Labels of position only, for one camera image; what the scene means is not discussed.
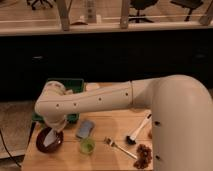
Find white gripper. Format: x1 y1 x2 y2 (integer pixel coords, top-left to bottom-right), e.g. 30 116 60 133
44 118 67 132

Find light blue towel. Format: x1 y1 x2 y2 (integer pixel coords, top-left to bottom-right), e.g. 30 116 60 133
43 130 56 147

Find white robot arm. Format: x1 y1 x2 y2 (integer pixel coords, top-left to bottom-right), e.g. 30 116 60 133
35 75 213 171

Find dark purple bowl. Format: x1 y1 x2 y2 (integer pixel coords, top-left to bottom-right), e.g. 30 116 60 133
36 127 63 153

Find blue sponge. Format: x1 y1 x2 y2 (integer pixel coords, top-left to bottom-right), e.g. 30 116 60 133
76 120 95 139

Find small green cup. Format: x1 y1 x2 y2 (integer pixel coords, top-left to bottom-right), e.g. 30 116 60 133
80 138 95 154

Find green plastic tray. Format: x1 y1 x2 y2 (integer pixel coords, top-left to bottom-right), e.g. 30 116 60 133
31 77 85 124

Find white cup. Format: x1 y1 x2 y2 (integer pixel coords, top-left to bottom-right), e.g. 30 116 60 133
86 83 100 91

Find silver metal fork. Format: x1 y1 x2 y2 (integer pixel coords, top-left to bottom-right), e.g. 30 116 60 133
104 137 137 160

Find black white dish brush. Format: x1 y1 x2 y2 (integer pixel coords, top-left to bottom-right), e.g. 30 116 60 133
126 114 152 145

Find brown grape bunch toy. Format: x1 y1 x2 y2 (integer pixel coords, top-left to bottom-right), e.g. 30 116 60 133
133 144 152 169

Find black office chair left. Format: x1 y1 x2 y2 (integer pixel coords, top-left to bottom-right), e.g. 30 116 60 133
26 0 53 10

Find black office chair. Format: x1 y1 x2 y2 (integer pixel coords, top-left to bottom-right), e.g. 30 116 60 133
170 0 203 21
129 0 158 23
26 0 53 10

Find black office chair right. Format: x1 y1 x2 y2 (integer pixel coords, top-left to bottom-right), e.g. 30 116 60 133
170 0 203 21

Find black cable left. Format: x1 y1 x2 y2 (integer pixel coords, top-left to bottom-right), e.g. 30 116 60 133
0 121 37 170

